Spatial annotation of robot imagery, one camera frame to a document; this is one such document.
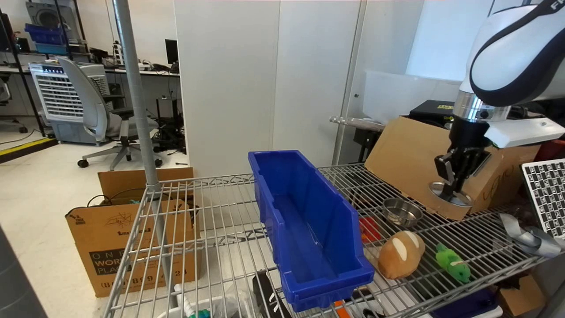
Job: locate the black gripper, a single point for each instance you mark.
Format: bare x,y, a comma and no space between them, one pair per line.
468,134

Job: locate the large metal bowl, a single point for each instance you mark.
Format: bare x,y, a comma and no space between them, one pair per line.
438,189

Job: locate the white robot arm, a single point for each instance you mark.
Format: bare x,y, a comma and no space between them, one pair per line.
517,53

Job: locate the small steel pot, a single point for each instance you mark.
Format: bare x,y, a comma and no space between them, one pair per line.
402,212

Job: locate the brown cardboard box with scribble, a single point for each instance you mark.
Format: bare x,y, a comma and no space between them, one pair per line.
505,173

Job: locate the flat brown cardboard sheet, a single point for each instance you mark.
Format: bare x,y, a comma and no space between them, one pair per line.
406,159

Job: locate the black box with yellow label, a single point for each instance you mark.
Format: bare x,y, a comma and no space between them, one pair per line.
432,111

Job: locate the green plastic toy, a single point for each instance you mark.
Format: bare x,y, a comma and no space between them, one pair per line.
452,262

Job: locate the white perforated panel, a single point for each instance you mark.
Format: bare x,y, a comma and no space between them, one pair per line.
547,194

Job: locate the silver taped bundle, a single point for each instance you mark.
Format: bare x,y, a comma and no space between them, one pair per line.
526,235

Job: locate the toy bread loaf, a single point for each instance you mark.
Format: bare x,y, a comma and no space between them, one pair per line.
399,254

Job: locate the red item under shelf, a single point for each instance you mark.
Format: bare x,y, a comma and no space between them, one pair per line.
369,230

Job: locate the blue object under shelf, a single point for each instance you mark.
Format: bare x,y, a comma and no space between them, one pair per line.
464,304

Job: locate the thin grey rack pole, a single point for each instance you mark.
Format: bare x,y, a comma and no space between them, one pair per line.
349,81

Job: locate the small cardboard box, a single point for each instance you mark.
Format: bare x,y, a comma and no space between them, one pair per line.
521,297

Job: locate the blue plastic storage bin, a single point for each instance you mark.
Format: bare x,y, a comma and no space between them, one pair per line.
311,235

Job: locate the orange strip under bin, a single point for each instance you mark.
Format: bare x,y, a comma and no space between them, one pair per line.
339,309

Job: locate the thick grey rack pole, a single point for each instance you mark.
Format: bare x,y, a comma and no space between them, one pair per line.
138,99

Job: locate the plain open cardboard box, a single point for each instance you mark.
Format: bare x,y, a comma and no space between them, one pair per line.
125,184

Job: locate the printed brown cardboard box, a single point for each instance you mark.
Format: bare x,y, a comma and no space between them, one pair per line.
111,247

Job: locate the white mesh office chair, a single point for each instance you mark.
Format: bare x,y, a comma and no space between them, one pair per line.
63,99

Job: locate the yellow black floor strip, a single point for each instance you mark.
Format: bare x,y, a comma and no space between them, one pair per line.
26,148

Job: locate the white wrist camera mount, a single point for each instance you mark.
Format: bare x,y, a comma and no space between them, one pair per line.
523,133

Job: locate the blue wall bins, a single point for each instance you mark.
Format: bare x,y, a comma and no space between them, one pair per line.
42,34

